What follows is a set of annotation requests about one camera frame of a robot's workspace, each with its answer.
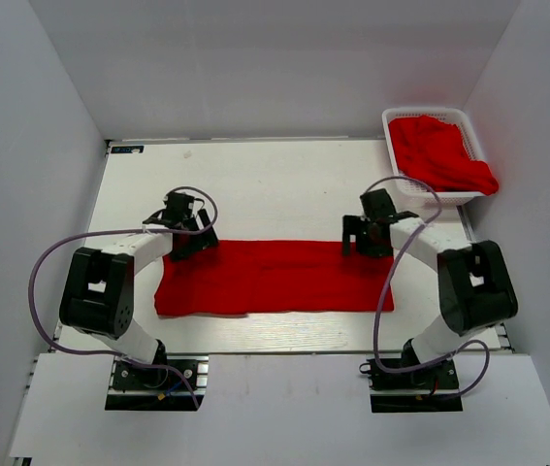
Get red t-shirt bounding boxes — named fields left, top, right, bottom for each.
left=154, top=240, right=394, bottom=317

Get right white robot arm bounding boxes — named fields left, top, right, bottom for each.
left=342, top=188, right=518, bottom=387

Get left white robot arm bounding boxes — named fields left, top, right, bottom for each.
left=59, top=186, right=218, bottom=387

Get red shirts in basket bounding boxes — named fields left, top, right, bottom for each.
left=388, top=116, right=499, bottom=195

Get dark blue label sticker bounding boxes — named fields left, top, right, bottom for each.
left=111, top=146, right=145, bottom=154

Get white plastic basket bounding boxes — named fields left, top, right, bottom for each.
left=382, top=107, right=490, bottom=206

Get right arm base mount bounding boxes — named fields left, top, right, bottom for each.
left=359, top=359, right=463, bottom=414

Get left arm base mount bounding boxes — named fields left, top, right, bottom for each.
left=105, top=356, right=209, bottom=412

